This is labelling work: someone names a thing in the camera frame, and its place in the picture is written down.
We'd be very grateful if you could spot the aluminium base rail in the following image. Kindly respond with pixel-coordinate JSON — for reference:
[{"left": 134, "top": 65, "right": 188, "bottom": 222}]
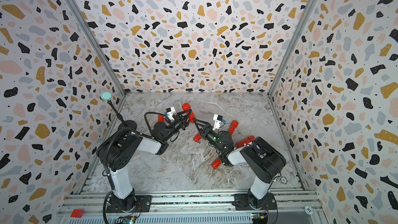
[{"left": 55, "top": 189, "right": 327, "bottom": 224}]

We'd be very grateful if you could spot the microphone stand green head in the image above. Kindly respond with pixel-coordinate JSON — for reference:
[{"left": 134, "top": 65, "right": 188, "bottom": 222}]
[{"left": 101, "top": 91, "right": 137, "bottom": 130}]

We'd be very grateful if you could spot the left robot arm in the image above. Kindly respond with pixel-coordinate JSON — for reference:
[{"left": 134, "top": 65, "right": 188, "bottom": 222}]
[{"left": 96, "top": 108, "right": 194, "bottom": 213}]

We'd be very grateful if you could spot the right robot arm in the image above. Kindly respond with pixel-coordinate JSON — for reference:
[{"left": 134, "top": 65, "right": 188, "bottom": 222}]
[{"left": 193, "top": 119, "right": 287, "bottom": 210}]

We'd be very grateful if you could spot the red block on rail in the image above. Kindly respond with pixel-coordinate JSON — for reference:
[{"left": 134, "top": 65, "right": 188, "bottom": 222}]
[{"left": 70, "top": 209, "right": 85, "bottom": 218}]

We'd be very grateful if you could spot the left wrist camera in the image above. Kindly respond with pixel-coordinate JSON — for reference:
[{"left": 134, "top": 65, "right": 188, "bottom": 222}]
[{"left": 166, "top": 106, "right": 176, "bottom": 122}]

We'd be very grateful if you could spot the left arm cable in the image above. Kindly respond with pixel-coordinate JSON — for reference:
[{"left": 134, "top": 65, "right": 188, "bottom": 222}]
[{"left": 143, "top": 111, "right": 165, "bottom": 138}]

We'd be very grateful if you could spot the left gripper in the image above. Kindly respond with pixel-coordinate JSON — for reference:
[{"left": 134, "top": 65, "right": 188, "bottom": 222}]
[{"left": 164, "top": 110, "right": 194, "bottom": 144}]

